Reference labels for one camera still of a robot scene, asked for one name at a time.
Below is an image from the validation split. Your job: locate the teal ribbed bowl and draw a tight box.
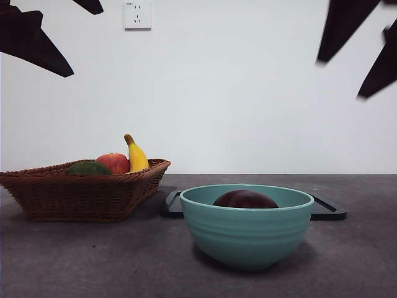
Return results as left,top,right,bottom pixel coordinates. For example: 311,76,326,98
179,184,315,270

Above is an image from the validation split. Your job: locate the green mango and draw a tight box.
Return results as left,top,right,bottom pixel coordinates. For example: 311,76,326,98
64,161,112,176

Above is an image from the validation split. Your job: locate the red apple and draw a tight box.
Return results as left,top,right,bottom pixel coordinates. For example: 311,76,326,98
95,152,130,174

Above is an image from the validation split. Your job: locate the yellow banana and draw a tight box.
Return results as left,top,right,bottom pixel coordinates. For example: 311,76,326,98
123,133,150,173

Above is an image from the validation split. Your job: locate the dark purple plum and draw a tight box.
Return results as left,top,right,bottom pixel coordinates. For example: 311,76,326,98
212,189,279,209

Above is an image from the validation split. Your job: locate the brown wicker basket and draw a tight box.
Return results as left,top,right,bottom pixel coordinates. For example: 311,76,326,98
0,158,171,223

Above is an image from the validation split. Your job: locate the white wall socket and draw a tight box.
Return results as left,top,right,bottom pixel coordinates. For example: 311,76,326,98
124,1,153,31

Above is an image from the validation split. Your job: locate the black rectangular tray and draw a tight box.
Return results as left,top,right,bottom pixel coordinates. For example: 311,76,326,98
159,191,347,221

